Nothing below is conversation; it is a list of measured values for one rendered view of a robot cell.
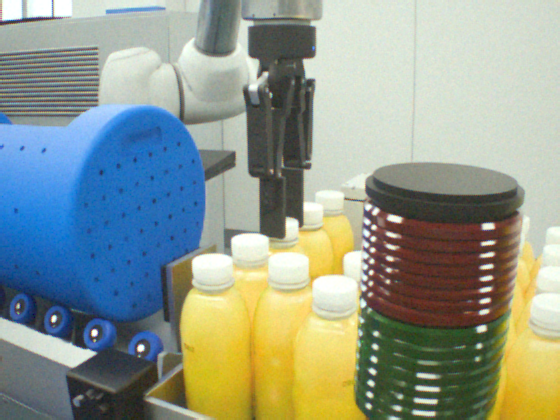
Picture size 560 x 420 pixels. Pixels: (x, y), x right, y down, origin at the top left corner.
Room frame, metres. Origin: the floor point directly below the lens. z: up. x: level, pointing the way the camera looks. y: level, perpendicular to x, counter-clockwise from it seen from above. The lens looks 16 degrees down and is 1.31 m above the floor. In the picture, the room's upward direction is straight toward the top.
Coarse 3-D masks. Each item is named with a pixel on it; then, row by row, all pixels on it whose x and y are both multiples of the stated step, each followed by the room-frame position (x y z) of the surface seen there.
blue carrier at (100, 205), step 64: (0, 128) 0.76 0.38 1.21; (64, 128) 0.71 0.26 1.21; (128, 128) 0.72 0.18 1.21; (0, 192) 0.69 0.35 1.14; (64, 192) 0.64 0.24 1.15; (128, 192) 0.72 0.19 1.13; (192, 192) 0.84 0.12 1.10; (0, 256) 0.69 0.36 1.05; (64, 256) 0.63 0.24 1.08; (128, 256) 0.71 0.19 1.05; (128, 320) 0.70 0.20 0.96
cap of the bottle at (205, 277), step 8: (200, 256) 0.56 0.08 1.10; (208, 256) 0.56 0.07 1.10; (216, 256) 0.56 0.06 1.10; (224, 256) 0.56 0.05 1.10; (192, 264) 0.54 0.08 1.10; (200, 264) 0.54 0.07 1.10; (208, 264) 0.54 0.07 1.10; (216, 264) 0.54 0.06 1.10; (224, 264) 0.54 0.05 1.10; (232, 264) 0.55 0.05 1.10; (192, 272) 0.55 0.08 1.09; (200, 272) 0.53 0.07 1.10; (208, 272) 0.53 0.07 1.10; (216, 272) 0.53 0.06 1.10; (224, 272) 0.54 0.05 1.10; (232, 272) 0.55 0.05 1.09; (200, 280) 0.54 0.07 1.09; (208, 280) 0.53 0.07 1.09; (216, 280) 0.53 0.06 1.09; (224, 280) 0.54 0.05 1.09
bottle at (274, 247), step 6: (270, 240) 0.67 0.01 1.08; (294, 240) 0.67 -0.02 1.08; (270, 246) 0.67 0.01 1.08; (276, 246) 0.66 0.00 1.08; (282, 246) 0.66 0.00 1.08; (288, 246) 0.66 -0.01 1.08; (294, 246) 0.67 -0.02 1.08; (300, 246) 0.68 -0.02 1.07; (270, 252) 0.66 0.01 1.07; (276, 252) 0.66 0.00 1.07; (282, 252) 0.66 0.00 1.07; (294, 252) 0.66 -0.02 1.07; (300, 252) 0.67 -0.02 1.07
